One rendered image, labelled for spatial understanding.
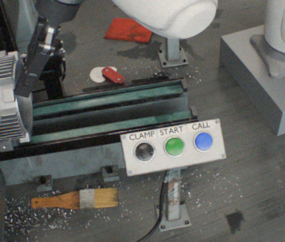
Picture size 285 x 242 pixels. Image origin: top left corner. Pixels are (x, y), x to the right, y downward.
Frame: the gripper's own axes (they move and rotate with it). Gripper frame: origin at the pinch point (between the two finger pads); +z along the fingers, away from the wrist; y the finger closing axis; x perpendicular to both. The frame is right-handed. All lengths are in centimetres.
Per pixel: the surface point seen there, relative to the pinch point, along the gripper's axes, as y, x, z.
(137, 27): -53, 39, 12
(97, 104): -9.3, 20.0, 9.9
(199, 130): 16.9, 26.5, -12.3
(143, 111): -9.0, 31.1, 8.5
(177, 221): 18.4, 36.6, 13.2
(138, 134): 16.0, 17.5, -7.8
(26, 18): -49, 3, 17
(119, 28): -54, 34, 15
